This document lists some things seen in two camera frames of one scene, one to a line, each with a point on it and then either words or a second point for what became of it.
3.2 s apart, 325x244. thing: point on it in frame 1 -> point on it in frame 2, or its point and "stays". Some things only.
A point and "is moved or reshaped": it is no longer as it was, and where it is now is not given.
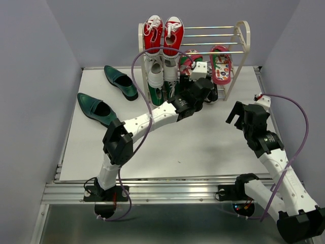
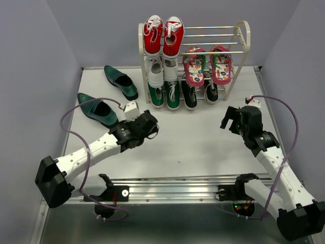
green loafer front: [96, 109] stays
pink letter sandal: [186, 60] is moved or reshaped
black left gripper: [183, 92] -> [127, 123]
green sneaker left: [157, 94] stays
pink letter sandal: [221, 64] stays
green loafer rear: [123, 82] stays
